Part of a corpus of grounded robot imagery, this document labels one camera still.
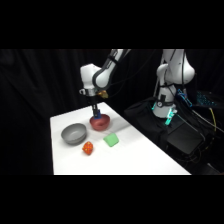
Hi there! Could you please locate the tan wrist camera mount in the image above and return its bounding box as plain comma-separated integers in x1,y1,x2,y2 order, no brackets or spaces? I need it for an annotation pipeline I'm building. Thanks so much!
97,90,110,99

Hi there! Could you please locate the teal lit device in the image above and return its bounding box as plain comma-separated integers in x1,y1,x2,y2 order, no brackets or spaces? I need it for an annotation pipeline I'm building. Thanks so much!
195,90,218,108

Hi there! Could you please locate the orange spotted die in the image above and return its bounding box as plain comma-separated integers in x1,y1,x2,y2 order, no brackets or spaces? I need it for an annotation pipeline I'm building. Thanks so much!
82,140,95,156

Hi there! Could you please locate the blue electronics board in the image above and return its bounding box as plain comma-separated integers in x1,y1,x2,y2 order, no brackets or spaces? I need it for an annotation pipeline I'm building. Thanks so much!
176,87,195,108

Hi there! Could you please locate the grey bowl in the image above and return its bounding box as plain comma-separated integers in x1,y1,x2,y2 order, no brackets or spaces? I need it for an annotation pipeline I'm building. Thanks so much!
60,122,88,145

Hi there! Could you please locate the black curtain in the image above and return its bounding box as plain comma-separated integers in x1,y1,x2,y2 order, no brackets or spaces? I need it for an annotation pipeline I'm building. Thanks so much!
0,49,224,176

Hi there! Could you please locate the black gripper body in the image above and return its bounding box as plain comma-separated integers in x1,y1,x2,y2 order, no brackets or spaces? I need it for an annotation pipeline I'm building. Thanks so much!
87,94,102,109

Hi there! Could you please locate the green wedge block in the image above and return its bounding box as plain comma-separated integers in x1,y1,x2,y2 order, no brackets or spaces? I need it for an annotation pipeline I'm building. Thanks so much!
102,132,120,148

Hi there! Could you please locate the black robot stand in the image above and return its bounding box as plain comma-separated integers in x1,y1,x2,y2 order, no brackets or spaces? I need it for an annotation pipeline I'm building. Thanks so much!
124,97,188,153

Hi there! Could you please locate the pink bowl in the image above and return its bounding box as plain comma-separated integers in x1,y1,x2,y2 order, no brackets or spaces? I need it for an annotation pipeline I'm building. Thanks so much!
89,113,112,132

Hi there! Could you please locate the green base light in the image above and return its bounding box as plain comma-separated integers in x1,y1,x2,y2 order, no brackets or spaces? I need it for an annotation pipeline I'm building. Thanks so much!
151,102,178,127

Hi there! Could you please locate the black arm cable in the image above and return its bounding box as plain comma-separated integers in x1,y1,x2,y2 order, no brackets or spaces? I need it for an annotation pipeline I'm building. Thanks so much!
107,49,158,98

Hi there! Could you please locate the yellow cable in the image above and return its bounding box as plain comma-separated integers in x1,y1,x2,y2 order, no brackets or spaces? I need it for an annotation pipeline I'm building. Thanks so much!
207,107,218,133

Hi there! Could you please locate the black box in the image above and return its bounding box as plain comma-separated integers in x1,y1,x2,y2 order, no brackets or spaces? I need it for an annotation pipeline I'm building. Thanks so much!
165,123,205,156

